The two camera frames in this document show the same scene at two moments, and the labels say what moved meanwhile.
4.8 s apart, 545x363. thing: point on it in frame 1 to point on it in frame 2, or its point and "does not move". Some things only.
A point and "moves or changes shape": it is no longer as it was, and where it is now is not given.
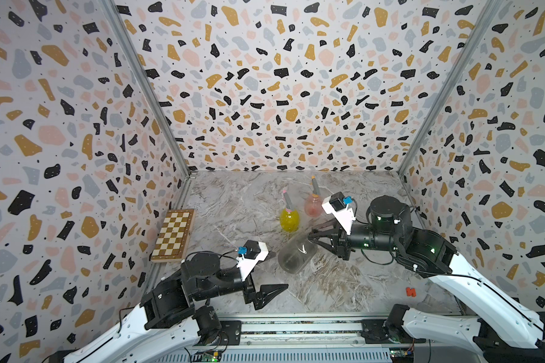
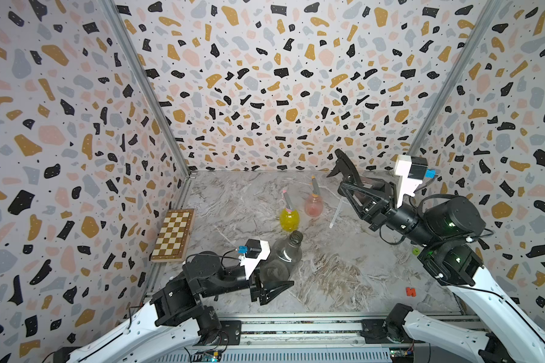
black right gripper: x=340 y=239 to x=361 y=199
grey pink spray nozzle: x=287 y=201 does not move
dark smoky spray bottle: x=296 y=255 moves or changes shape
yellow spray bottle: x=289 y=220 does not move
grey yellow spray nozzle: x=316 y=190 does not move
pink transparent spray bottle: x=313 y=206 does not move
